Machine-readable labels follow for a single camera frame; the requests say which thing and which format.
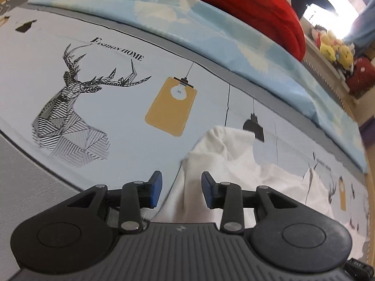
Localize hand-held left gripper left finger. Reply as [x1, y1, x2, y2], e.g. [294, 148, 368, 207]
[66, 170, 162, 234]

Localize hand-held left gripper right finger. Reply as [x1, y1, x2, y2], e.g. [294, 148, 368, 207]
[201, 171, 285, 233]

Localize white shirt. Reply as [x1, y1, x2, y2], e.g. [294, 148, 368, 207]
[151, 125, 337, 229]

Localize grey deer print bed sheet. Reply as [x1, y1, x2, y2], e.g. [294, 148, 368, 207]
[0, 3, 375, 270]

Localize light blue patterned quilt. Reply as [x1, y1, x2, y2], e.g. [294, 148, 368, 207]
[28, 0, 368, 173]

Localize red folded blanket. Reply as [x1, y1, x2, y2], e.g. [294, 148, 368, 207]
[170, 0, 307, 62]

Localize yellow plush toys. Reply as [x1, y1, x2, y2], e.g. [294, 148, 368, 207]
[312, 28, 355, 71]

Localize red cushion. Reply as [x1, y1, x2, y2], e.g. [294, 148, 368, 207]
[347, 55, 375, 98]

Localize blue curtain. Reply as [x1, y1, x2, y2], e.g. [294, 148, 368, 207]
[343, 0, 375, 56]

